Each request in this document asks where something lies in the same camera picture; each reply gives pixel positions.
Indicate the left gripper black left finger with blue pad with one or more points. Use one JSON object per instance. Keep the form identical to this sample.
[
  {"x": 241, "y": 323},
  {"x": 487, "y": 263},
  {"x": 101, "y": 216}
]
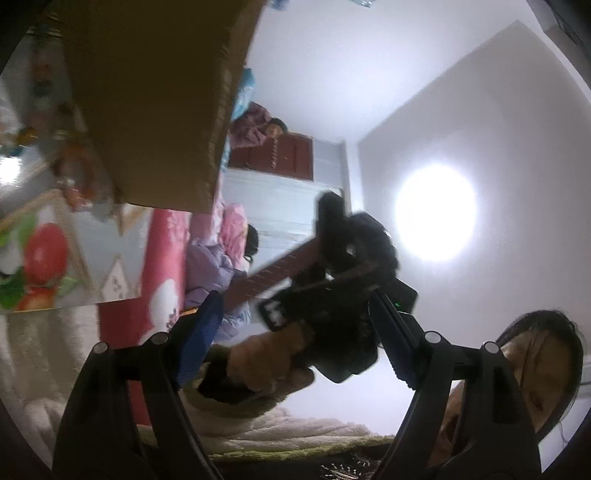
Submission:
[{"x": 98, "y": 437}]

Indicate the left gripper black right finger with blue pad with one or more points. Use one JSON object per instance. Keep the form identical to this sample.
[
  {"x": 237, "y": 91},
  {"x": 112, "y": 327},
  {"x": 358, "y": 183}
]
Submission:
[{"x": 494, "y": 436}]

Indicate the operator right hand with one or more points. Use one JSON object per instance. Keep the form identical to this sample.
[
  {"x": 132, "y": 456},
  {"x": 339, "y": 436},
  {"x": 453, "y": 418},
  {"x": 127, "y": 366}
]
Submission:
[{"x": 264, "y": 363}]

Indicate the red floral bed cover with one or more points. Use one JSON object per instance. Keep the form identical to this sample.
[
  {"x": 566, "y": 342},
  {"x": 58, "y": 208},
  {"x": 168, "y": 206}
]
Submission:
[{"x": 131, "y": 322}]

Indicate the operator head dark hair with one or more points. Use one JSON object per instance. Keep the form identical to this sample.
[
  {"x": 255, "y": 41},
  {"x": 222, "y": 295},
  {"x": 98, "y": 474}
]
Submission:
[{"x": 546, "y": 354}]

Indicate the person in pink on bed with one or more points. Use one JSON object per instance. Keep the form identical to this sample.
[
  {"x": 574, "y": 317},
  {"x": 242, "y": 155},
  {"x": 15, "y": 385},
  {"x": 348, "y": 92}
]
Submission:
[{"x": 220, "y": 251}]

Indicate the fruit pattern tablecloth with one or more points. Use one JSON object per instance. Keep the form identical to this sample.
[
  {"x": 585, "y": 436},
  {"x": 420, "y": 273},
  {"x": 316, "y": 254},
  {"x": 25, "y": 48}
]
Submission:
[{"x": 67, "y": 239}]

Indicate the dark red wooden door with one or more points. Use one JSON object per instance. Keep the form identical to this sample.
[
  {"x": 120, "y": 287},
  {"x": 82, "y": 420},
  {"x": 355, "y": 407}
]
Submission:
[{"x": 290, "y": 156}]

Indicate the woman in purple jacket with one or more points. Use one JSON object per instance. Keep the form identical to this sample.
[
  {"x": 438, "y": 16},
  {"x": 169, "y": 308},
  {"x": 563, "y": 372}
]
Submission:
[{"x": 254, "y": 127}]

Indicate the brown cardboard box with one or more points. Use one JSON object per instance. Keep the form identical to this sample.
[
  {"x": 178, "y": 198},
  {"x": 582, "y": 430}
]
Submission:
[{"x": 156, "y": 82}]

